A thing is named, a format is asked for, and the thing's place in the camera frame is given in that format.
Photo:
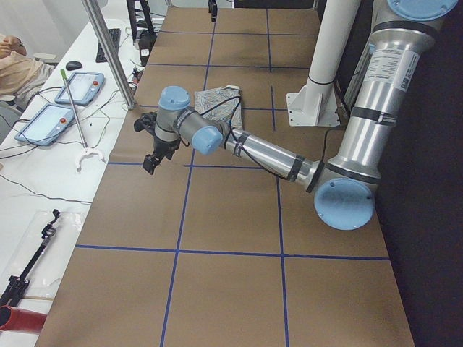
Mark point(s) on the silver reacher grabber stick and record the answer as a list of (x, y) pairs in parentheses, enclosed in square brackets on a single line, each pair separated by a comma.
[(86, 150)]

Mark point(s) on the black power adapter box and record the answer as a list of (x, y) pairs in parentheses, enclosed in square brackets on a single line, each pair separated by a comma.
[(145, 45)]

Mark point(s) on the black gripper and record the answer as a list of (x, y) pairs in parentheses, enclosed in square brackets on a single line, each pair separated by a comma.
[(166, 145)]

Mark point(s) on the seated person in beige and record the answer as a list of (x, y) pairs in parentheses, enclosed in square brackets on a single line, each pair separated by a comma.
[(21, 76)]

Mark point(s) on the upper blue teach pendant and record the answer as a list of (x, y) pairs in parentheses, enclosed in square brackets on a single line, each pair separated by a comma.
[(85, 86)]

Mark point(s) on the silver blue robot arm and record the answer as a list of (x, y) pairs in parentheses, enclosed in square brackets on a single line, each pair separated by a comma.
[(343, 186)]

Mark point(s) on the aluminium frame post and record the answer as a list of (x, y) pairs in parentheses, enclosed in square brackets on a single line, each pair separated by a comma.
[(99, 26)]

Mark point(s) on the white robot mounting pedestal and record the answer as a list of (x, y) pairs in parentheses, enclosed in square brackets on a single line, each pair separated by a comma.
[(315, 104)]

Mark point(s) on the lower blue teach pendant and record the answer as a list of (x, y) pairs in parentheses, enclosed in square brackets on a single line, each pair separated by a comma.
[(47, 125)]

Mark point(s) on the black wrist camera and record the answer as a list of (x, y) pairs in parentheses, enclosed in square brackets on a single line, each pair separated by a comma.
[(147, 122)]

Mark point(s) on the blue white striped polo shirt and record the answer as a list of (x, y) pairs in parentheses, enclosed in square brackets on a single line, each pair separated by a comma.
[(221, 103)]

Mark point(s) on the blue teach pendant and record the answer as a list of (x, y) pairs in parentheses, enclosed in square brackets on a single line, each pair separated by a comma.
[(47, 125), (85, 86)]

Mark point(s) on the red cylinder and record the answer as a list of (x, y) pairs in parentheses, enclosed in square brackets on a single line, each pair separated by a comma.
[(21, 320)]

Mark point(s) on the black computer mouse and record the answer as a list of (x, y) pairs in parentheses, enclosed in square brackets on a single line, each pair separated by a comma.
[(73, 65)]

